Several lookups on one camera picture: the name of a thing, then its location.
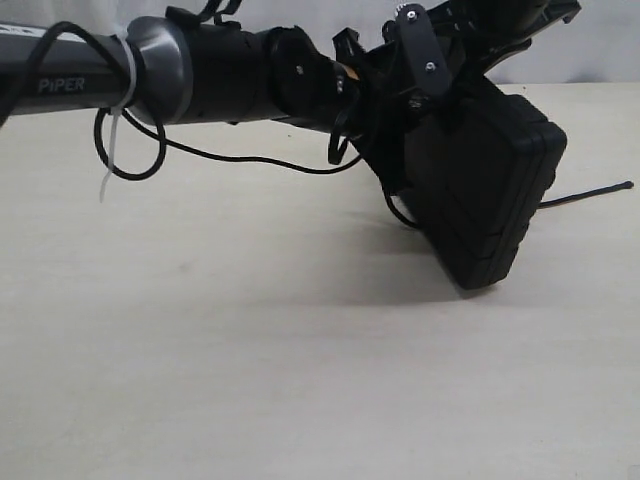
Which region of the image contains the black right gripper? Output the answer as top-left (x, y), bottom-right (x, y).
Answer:
top-left (427, 0), bottom-right (582, 75)

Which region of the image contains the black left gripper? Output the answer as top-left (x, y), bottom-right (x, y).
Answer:
top-left (332, 2), bottom-right (456, 142)

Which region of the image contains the black cord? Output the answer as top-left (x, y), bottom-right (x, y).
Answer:
top-left (327, 82), bottom-right (635, 234)

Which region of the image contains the black plastic carrying case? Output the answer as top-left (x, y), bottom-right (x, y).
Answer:
top-left (367, 74), bottom-right (569, 291)

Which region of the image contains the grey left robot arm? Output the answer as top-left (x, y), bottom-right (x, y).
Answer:
top-left (1, 1), bottom-right (465, 137)

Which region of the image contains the white zip tie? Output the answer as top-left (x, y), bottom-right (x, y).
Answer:
top-left (99, 28), bottom-right (138, 203)

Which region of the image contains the thin black cable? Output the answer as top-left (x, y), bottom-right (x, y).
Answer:
top-left (0, 0), bottom-right (362, 182)

